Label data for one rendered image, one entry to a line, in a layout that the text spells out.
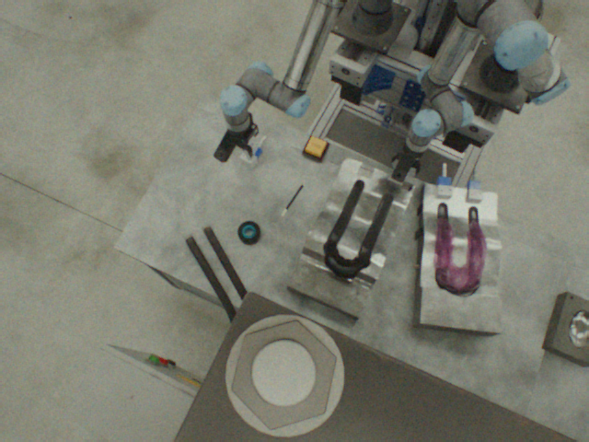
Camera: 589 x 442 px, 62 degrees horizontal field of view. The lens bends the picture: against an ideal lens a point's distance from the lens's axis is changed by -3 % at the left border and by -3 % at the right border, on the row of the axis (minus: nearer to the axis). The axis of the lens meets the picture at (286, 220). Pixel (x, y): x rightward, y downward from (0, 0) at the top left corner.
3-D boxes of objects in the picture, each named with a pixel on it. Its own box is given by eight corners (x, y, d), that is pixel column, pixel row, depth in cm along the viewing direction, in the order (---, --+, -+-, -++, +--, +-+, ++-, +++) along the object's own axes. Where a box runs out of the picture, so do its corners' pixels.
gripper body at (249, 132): (259, 133, 168) (257, 116, 157) (245, 153, 166) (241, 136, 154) (241, 122, 170) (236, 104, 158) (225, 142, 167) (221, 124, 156)
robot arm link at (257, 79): (283, 86, 153) (264, 112, 150) (253, 69, 155) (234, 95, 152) (283, 70, 146) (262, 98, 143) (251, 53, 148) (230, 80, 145)
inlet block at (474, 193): (465, 169, 182) (469, 164, 177) (479, 171, 182) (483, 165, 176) (464, 203, 178) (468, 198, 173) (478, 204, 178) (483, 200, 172)
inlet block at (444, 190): (435, 166, 183) (439, 159, 177) (449, 168, 182) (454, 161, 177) (433, 199, 178) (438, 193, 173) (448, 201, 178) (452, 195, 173)
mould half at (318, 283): (344, 167, 186) (348, 151, 173) (409, 194, 182) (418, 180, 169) (287, 288, 172) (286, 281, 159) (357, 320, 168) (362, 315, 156)
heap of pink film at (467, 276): (433, 215, 173) (439, 207, 166) (483, 222, 172) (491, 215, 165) (429, 288, 165) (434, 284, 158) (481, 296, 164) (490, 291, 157)
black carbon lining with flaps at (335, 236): (354, 180, 177) (358, 168, 168) (398, 197, 175) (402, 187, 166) (315, 267, 167) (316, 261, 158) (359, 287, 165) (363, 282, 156)
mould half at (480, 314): (421, 189, 183) (428, 178, 172) (490, 198, 181) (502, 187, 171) (412, 327, 167) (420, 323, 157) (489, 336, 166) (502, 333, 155)
